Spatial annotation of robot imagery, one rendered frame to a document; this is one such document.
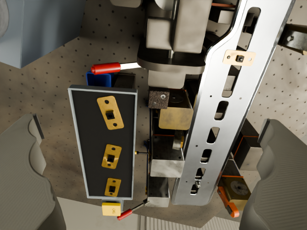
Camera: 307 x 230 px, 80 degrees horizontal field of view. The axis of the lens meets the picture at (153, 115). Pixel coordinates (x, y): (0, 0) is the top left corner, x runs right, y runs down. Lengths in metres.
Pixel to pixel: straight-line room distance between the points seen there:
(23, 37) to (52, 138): 0.78
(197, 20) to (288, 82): 0.82
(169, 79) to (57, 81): 0.63
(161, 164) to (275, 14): 0.50
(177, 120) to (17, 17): 0.42
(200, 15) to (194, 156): 0.53
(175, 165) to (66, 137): 0.72
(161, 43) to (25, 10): 0.27
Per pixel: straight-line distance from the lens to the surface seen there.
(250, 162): 0.79
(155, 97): 0.46
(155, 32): 0.35
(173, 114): 0.51
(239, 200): 0.91
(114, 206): 0.68
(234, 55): 0.57
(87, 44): 0.86
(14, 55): 0.51
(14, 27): 0.49
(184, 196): 0.93
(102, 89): 0.39
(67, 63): 0.92
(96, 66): 0.38
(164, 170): 0.61
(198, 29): 0.33
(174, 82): 0.46
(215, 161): 0.78
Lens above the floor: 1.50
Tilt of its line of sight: 57 degrees down
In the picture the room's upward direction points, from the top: 178 degrees clockwise
